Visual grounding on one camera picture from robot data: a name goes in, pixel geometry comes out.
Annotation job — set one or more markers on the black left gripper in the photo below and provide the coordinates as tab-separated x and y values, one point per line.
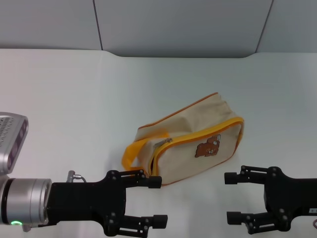
84	200

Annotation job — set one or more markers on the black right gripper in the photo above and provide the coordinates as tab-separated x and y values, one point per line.
292	198

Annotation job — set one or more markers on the beige food bag orange trim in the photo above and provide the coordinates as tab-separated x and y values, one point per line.
188	129

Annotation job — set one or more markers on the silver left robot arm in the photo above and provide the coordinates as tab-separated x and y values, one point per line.
24	200

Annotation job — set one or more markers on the round floor socket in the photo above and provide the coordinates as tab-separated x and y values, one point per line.
10	141

